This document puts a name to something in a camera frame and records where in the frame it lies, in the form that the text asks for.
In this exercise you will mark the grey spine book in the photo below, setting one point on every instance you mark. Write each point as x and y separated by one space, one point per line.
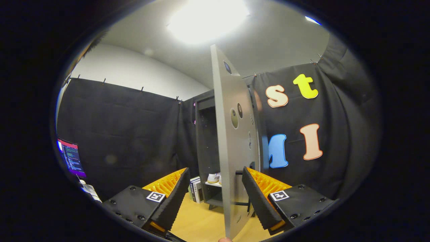
200 188

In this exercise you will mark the large ceiling light panel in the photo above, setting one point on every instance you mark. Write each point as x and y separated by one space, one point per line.
205 20

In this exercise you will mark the black backdrop cloth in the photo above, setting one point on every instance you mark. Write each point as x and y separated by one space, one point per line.
134 134

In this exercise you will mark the white object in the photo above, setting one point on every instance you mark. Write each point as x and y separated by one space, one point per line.
90 192

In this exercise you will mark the narrow ceiling light panel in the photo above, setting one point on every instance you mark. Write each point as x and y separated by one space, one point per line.
312 20

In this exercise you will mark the dark grey shoe cabinet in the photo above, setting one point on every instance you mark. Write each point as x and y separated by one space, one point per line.
208 141

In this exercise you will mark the blue spine book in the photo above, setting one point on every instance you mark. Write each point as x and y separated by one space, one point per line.
195 191

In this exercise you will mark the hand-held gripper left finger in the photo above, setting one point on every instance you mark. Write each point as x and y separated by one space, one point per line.
176 198

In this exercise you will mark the computer monitor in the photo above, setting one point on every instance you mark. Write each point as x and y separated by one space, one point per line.
71 158

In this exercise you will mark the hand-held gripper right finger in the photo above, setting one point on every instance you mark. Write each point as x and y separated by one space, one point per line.
257 201

